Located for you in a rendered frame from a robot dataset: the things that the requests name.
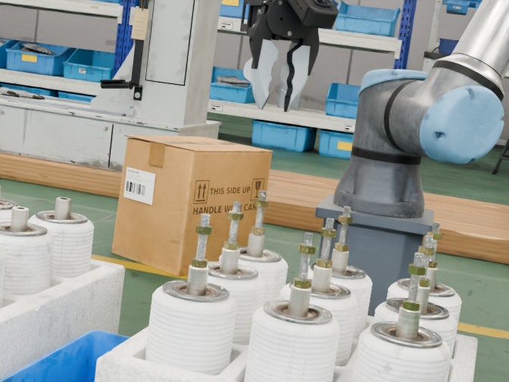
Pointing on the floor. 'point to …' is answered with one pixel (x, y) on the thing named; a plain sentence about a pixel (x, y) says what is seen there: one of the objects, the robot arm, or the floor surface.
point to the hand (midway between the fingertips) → (277, 101)
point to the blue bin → (70, 360)
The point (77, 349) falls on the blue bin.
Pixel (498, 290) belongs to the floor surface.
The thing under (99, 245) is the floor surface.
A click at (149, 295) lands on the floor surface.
